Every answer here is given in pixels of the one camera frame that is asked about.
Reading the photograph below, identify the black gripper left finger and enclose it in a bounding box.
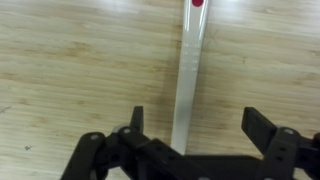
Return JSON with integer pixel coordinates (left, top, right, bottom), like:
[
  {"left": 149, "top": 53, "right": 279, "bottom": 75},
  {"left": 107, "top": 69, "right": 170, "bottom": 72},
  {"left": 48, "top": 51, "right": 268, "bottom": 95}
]
[{"left": 59, "top": 105, "right": 188, "bottom": 180}]

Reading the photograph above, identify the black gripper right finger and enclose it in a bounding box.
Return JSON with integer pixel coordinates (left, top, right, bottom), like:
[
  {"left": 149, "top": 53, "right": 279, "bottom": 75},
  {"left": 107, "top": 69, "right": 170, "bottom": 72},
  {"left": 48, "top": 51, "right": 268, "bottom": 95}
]
[{"left": 241, "top": 106, "right": 320, "bottom": 180}]

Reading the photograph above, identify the white plastic stick tool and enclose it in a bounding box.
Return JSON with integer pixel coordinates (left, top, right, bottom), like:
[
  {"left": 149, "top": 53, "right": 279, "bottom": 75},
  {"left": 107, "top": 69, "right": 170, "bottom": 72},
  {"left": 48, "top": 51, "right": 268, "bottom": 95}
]
[{"left": 170, "top": 0, "right": 212, "bottom": 156}]

